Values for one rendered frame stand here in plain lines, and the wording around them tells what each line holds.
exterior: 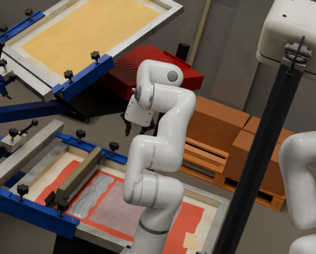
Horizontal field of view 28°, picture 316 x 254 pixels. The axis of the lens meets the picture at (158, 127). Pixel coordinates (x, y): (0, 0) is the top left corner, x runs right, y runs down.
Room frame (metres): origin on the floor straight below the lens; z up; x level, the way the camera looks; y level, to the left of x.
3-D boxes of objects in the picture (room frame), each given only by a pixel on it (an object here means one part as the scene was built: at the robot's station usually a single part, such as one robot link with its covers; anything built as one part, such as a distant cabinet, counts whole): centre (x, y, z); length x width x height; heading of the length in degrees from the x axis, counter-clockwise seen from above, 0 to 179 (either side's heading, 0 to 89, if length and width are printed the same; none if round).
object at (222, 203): (2.15, 0.05, 0.97); 0.79 x 0.58 x 0.04; 81
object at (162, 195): (1.57, -0.06, 1.37); 0.13 x 0.10 x 0.16; 104
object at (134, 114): (2.18, 0.08, 1.37); 0.10 x 0.08 x 0.11; 80
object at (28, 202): (1.92, 0.33, 0.98); 0.30 x 0.05 x 0.07; 81
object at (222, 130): (4.62, -0.65, 0.19); 1.04 x 0.73 x 0.38; 78
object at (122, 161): (2.47, 0.24, 0.98); 0.30 x 0.05 x 0.07; 81
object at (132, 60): (3.42, 0.19, 1.06); 0.61 x 0.46 x 0.12; 141
